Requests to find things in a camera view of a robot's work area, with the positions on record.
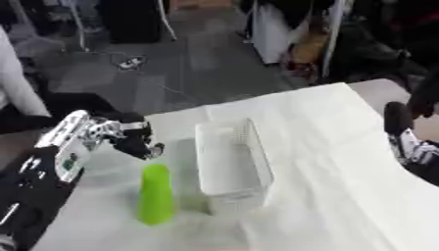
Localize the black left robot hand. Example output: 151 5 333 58
111 112 167 161

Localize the green plastic bottle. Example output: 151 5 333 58
135 164 175 226

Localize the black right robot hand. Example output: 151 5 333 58
382 101 417 136

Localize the white perforated plastic basket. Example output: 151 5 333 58
193 118 276 217

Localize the black bin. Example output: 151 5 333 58
97 0 171 44

